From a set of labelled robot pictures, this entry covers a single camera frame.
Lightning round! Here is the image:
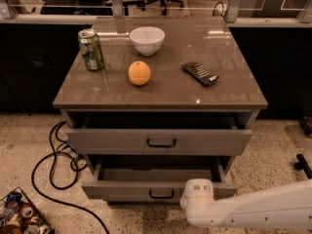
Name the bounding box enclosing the grey drawer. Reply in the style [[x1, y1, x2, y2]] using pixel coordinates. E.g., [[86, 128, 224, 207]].
[[82, 155, 237, 204], [67, 126, 253, 156]]

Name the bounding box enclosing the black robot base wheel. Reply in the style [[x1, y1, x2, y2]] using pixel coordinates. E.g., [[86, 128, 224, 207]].
[[293, 154, 312, 179]]

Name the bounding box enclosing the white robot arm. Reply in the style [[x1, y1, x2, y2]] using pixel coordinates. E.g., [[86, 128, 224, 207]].
[[180, 178, 312, 229]]

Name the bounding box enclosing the grey drawer cabinet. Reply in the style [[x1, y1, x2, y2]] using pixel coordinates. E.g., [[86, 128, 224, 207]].
[[52, 16, 269, 177]]

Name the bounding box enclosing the grey top drawer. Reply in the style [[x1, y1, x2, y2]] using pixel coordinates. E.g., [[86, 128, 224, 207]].
[[67, 126, 253, 156]]

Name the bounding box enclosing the orange fruit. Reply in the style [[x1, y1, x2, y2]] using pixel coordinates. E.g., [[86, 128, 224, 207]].
[[128, 61, 151, 86]]

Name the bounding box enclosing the dark snack bar packet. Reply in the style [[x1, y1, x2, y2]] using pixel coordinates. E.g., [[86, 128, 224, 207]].
[[181, 61, 218, 87]]

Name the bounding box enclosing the white ceramic bowl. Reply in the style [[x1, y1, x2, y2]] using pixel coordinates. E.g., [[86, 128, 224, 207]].
[[130, 26, 166, 57]]

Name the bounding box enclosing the green soda can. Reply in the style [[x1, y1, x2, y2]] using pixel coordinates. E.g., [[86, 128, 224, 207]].
[[78, 28, 104, 71]]

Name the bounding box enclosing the black floor cable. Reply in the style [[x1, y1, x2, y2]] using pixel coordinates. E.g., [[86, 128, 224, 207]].
[[30, 120, 111, 234]]

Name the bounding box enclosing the wire basket of cans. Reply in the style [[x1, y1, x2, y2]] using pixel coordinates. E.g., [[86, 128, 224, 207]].
[[0, 187, 56, 234]]

